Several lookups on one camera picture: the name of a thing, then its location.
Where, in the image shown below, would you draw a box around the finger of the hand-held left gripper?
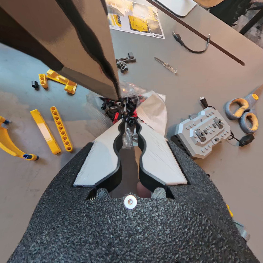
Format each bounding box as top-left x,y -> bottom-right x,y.
59,0 -> 120,98
0,0 -> 118,101

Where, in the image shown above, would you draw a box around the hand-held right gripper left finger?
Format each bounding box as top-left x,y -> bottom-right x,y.
73,120 -> 126,193

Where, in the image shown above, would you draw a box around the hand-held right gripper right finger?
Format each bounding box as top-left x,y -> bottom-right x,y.
135,120 -> 188,194

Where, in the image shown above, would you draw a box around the clear bag of black pins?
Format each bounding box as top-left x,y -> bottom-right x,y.
85,80 -> 168,148

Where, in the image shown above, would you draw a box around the long smooth yellow beam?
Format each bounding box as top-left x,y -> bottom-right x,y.
30,109 -> 61,155

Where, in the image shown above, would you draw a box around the grey desk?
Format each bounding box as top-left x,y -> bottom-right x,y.
0,0 -> 263,247

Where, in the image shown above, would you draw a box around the person's right hand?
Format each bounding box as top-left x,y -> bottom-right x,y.
136,181 -> 152,198

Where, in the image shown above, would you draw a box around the grey battery box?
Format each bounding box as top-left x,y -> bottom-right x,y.
170,107 -> 232,159

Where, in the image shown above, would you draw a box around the yellow and black sticker sheet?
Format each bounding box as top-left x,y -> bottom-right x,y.
109,0 -> 166,39

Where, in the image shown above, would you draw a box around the long yellow beam with holes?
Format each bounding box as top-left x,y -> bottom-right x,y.
50,106 -> 74,153

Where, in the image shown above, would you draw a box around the yellow angled brick assembly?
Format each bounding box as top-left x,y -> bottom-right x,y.
46,69 -> 78,95

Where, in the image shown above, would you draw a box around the white monitor stand base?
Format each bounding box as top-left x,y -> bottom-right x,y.
154,0 -> 198,17

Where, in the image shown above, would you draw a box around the partly built brick robot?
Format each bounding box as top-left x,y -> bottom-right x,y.
226,204 -> 251,242

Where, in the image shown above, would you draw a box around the grey and yellow scissors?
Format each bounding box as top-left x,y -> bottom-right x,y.
225,84 -> 263,134

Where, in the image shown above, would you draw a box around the yellow curved panel, blue pin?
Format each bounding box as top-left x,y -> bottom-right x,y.
0,115 -> 39,161

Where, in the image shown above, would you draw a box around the black cable with white plug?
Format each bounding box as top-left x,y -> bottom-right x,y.
199,97 -> 215,109

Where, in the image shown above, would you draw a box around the small clear-handled screwdriver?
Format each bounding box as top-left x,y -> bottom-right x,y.
154,56 -> 178,74

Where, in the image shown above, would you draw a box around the short black usb cable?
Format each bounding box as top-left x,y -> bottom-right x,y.
172,31 -> 211,54

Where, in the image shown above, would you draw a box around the black cord with plug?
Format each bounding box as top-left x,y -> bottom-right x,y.
230,130 -> 255,147

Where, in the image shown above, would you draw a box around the black metal frame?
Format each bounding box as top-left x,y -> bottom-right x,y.
210,0 -> 263,35

